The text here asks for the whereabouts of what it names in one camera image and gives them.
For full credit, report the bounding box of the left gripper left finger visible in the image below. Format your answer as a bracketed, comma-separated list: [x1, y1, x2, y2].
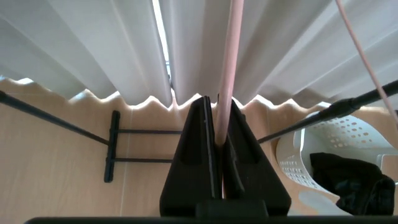
[159, 95, 223, 216]

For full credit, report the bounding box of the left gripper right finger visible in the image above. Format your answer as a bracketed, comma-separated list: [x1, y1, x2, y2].
[217, 98, 292, 216]

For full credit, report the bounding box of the pink clothes hanger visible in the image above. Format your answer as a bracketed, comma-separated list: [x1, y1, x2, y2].
[214, 0, 246, 147]
[335, 0, 398, 125]

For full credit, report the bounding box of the black clothes rack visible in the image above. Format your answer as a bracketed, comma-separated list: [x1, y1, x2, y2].
[0, 80, 398, 184]

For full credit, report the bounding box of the white laundry basket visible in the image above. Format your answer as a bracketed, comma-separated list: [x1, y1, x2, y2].
[275, 111, 398, 216]

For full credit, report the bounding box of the black garment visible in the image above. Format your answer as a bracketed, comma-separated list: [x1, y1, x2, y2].
[309, 151, 396, 216]

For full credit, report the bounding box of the beige curtain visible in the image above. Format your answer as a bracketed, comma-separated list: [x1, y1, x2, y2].
[0, 0, 398, 108]

